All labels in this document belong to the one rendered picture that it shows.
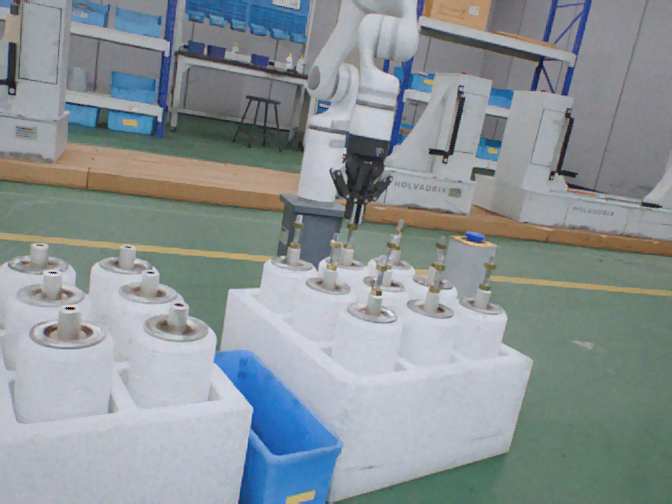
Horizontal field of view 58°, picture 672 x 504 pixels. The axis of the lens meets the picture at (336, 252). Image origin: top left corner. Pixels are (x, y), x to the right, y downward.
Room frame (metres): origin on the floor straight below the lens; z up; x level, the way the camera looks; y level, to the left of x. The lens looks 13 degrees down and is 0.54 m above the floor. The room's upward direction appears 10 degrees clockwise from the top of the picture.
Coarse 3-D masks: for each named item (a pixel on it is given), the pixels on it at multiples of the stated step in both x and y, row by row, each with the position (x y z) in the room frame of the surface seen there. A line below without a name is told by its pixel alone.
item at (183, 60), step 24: (192, 0) 6.55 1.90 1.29; (216, 0) 6.64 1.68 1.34; (240, 0) 6.73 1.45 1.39; (264, 0) 6.81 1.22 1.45; (312, 0) 6.98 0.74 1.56; (264, 24) 6.82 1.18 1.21; (288, 24) 6.92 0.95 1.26; (240, 72) 6.15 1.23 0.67; (264, 72) 6.23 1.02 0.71; (288, 72) 6.29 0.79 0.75; (168, 120) 6.51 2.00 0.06; (240, 120) 6.78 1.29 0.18
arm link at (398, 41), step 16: (384, 0) 1.13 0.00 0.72; (400, 0) 1.11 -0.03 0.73; (416, 0) 1.14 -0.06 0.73; (384, 16) 1.10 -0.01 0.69; (400, 16) 1.14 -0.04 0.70; (384, 32) 1.08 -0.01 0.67; (400, 32) 1.08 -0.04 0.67; (416, 32) 1.09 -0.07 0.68; (384, 48) 1.08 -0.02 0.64; (400, 48) 1.08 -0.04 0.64; (416, 48) 1.10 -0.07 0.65
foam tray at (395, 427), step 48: (240, 336) 1.00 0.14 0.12; (288, 336) 0.88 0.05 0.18; (288, 384) 0.86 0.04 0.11; (336, 384) 0.77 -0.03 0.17; (384, 384) 0.78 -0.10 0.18; (432, 384) 0.84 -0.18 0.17; (480, 384) 0.90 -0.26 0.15; (336, 432) 0.76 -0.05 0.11; (384, 432) 0.79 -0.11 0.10; (432, 432) 0.85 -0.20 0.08; (480, 432) 0.92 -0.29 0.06; (336, 480) 0.75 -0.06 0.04; (384, 480) 0.80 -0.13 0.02
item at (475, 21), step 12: (432, 0) 6.11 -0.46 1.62; (444, 0) 6.12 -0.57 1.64; (456, 0) 6.17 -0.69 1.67; (468, 0) 6.22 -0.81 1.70; (480, 0) 6.28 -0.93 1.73; (432, 12) 6.08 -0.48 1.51; (444, 12) 6.13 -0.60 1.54; (456, 12) 6.18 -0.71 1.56; (468, 12) 6.23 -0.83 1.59; (480, 12) 6.29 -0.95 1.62; (456, 24) 6.20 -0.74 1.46; (468, 24) 6.25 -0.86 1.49; (480, 24) 6.30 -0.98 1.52
